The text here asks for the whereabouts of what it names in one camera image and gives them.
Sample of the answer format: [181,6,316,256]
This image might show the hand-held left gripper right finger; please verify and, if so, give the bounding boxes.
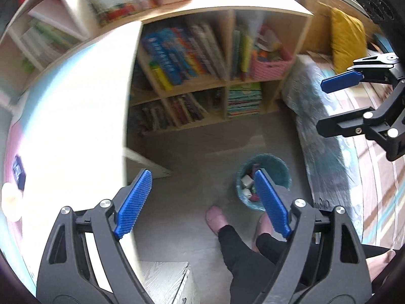
[253,169,372,304]

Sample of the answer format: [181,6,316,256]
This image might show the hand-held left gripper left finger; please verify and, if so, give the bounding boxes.
[36,168,153,304]

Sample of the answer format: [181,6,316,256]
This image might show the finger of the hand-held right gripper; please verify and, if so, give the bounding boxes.
[316,82,402,140]
[320,54,402,93]

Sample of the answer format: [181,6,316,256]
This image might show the red and white small box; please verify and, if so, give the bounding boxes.
[241,188,261,203]

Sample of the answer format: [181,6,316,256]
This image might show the teal woven bin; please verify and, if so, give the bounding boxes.
[236,154,292,212]

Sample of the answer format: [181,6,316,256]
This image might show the pink slipper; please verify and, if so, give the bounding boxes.
[206,205,230,236]
[251,212,276,254]

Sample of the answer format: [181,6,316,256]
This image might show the bed with patterned blanket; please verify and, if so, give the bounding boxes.
[281,51,405,251]

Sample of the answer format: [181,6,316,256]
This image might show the yellow pillow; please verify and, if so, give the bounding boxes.
[329,8,369,75]

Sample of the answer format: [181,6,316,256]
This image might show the person's black trousers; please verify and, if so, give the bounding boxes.
[218,224,396,304]

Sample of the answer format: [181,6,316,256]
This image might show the pink storage basket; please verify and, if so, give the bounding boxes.
[251,51,293,80]

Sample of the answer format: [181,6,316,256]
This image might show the grey wood-grain cabinet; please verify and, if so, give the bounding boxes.
[137,260,201,304]

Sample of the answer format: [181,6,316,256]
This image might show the flat stack of teal books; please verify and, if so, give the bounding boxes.
[227,82,263,118]

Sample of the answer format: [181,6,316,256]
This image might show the row of dark books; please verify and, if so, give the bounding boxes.
[133,92,224,134]

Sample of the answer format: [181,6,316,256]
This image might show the row of thin upright books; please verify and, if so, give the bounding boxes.
[231,28,254,81]

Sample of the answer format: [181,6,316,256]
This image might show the wooden bookshelf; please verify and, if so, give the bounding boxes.
[127,5,314,137]

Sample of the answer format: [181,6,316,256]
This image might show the dark blue gum box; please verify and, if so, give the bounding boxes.
[13,155,27,191]

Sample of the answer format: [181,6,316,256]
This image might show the white paper cup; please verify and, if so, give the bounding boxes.
[1,182,24,222]

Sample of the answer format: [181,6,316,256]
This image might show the row of colourful books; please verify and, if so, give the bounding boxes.
[141,22,227,91]

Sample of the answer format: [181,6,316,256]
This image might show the white shelf unit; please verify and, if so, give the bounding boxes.
[0,0,92,102]

